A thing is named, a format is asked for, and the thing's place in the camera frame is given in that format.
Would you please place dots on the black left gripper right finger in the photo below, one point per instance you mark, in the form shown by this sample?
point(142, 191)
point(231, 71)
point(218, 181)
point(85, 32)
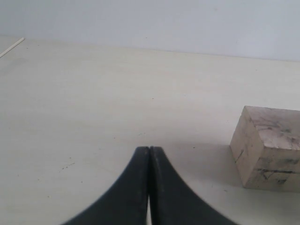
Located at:
point(172, 201)

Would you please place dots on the largest wooden cube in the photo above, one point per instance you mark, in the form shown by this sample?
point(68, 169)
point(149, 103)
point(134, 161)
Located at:
point(266, 148)

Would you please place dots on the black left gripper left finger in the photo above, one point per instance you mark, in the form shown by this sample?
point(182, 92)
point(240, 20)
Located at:
point(126, 201)

